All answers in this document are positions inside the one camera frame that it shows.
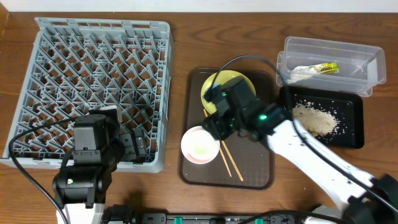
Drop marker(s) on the white napkin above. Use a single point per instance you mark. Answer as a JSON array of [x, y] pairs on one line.
[[301, 73]]

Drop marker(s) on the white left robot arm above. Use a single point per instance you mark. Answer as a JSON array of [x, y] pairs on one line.
[[80, 189]]

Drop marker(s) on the black plastic tray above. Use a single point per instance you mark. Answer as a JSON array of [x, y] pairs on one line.
[[350, 107]]

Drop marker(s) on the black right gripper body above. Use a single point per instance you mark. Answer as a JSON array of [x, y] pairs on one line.
[[214, 128]]

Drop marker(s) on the pile of rice scraps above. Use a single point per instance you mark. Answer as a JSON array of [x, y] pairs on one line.
[[318, 120]]

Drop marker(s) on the pink white bowl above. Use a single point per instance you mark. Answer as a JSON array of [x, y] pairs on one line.
[[198, 146]]

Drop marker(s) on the green yellow snack wrapper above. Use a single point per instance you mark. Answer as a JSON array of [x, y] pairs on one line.
[[326, 68]]

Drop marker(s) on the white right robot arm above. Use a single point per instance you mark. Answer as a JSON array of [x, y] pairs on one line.
[[359, 196]]

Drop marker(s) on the wooden chopstick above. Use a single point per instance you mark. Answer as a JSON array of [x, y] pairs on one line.
[[221, 151], [232, 161]]

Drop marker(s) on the grey dish rack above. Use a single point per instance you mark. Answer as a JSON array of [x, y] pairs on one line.
[[78, 65]]

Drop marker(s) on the brown serving tray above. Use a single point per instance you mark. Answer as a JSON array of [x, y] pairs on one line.
[[254, 161]]

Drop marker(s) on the clear plastic bin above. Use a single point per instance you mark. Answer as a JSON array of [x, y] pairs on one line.
[[361, 67]]

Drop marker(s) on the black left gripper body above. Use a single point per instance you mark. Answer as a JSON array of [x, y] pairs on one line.
[[134, 144]]

